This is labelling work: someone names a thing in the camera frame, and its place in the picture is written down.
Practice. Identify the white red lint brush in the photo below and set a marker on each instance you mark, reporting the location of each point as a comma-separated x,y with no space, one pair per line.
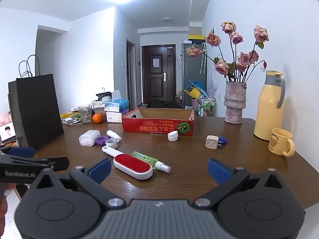
132,165

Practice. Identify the white cotton ball container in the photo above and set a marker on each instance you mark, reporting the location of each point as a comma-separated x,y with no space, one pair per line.
88,138

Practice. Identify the pink plastic bag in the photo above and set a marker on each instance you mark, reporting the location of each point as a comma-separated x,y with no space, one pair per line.
5,118

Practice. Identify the white charger brick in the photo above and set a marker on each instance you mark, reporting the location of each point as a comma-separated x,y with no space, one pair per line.
69,121

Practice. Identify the metal rolling cart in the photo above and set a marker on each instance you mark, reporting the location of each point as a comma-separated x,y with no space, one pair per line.
206,104

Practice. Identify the pink plastic basket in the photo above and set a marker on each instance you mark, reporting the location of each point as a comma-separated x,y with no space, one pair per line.
194,104

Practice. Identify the person's left hand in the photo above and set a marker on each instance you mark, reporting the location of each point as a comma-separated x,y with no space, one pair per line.
3,206

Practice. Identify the yellow thermos jug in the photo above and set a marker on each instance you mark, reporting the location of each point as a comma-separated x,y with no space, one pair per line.
266,109

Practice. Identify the yellow plastic hangers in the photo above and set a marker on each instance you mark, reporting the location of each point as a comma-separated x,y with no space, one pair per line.
192,93

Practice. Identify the white wall panel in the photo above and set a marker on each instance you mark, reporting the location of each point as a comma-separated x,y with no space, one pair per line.
212,29

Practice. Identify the lilac plastic hangers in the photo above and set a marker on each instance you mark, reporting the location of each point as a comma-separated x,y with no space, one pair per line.
213,87

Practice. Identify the yellow packet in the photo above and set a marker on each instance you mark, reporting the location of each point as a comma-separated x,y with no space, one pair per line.
71,115

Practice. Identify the yellow black box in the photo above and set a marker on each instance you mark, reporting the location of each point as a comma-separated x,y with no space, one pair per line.
196,38

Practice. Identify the blue tissue pack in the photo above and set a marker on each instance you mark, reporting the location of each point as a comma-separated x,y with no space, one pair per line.
117,105

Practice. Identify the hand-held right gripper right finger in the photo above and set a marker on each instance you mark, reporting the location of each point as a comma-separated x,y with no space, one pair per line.
219,171

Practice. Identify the purple white tissue pack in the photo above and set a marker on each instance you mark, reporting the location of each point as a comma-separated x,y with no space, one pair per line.
114,117

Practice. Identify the red printed cardboard box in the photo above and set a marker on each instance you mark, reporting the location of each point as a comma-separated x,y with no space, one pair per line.
154,127

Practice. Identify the white paper notice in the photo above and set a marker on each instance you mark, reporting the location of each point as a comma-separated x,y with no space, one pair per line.
155,62

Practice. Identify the purple round lid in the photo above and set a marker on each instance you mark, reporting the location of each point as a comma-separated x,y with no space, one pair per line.
101,140

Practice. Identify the green spray bottle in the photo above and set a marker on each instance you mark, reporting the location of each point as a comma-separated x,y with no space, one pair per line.
144,157

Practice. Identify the white bottle cap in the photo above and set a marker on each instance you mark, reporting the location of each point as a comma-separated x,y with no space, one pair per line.
172,136

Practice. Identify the black paper bag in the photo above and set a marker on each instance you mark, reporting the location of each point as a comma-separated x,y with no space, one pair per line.
37,109

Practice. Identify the clear drinking glass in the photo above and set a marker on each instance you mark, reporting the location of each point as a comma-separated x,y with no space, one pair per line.
85,115

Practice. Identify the pink ceramic vase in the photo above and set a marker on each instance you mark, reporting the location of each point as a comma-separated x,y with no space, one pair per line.
234,102

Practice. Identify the brown entrance door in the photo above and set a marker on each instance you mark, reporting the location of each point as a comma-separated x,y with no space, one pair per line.
158,84

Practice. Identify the bunch of dried pink roses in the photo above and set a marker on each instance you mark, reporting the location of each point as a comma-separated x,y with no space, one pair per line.
220,66

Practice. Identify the white round jar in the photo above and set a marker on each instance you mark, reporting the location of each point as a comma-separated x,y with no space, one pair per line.
112,144

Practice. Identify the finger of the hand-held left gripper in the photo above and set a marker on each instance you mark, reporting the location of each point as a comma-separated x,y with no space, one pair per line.
22,152
57,163

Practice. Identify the black folding chair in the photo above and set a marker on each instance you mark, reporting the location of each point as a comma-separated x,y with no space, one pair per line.
163,103

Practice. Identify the round ceiling lamp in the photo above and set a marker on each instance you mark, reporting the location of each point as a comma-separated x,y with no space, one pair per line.
167,19

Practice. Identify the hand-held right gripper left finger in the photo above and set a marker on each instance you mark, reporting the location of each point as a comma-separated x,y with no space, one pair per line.
101,170

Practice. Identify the clear lidded food container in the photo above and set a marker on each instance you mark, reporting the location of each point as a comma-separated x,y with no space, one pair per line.
99,109

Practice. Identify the small white bottle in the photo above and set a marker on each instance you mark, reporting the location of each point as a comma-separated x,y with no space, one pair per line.
113,135

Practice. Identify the grey refrigerator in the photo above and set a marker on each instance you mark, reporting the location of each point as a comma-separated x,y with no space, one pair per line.
194,66

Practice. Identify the folded clear umbrella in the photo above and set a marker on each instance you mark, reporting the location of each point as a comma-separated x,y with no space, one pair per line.
203,62

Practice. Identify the lit device screen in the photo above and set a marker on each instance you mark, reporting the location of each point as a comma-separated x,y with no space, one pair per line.
7,132

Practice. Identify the orange fruit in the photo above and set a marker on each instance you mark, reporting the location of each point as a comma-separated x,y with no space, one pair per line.
97,118

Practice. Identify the dark interior door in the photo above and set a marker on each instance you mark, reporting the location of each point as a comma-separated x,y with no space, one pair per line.
130,77

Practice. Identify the black plastic gadget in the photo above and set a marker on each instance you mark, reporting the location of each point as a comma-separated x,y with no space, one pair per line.
103,95

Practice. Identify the yellow bear mug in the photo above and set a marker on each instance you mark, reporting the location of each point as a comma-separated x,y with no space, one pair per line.
278,142

